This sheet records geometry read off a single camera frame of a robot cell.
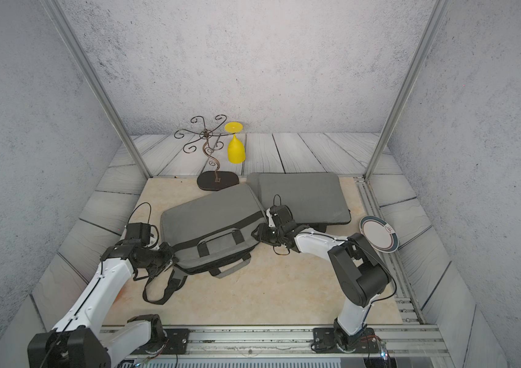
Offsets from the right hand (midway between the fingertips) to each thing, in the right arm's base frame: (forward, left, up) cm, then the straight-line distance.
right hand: (255, 235), depth 90 cm
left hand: (-10, +25, +2) cm, 27 cm away
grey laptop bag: (+21, -25, -3) cm, 33 cm away
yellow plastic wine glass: (+32, +9, +15) cm, 37 cm away
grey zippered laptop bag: (0, +17, +1) cm, 17 cm away
